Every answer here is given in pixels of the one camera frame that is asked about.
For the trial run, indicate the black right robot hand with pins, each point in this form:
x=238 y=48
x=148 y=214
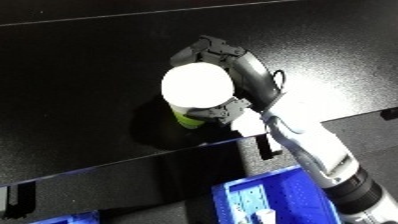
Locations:
x=254 y=76

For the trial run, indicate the pale right robot arm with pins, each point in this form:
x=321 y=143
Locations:
x=314 y=146

